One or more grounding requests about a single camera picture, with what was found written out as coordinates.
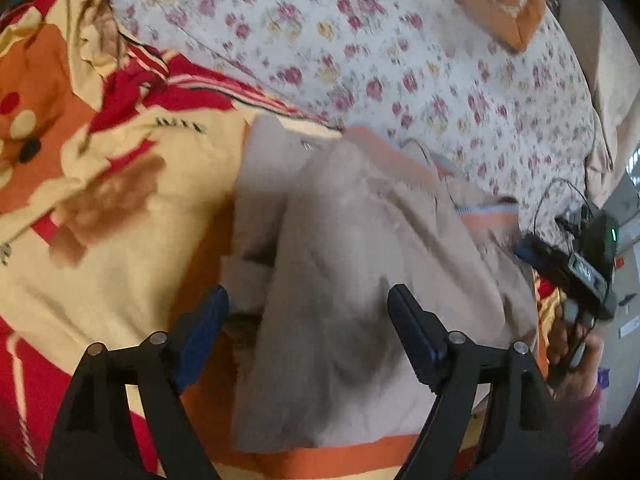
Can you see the person's right hand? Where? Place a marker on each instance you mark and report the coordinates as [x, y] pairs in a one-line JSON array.
[[587, 377]]

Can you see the floral bed sheet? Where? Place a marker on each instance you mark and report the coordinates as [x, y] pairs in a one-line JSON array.
[[380, 60]]

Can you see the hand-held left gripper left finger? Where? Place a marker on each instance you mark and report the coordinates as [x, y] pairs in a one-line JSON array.
[[200, 332]]

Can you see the beige jacket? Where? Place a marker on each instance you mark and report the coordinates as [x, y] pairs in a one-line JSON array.
[[360, 240]]

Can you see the yellow red printed blanket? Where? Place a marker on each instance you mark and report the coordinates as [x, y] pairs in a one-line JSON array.
[[125, 220]]

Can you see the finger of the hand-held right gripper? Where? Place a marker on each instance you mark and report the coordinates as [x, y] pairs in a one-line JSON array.
[[537, 256]]

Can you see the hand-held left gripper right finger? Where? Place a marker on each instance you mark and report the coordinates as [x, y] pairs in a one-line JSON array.
[[411, 331]]

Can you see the pink sleeved right forearm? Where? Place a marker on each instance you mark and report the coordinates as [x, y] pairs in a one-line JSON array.
[[585, 430]]

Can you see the tan curtain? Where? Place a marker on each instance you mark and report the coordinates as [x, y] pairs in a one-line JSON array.
[[607, 70]]

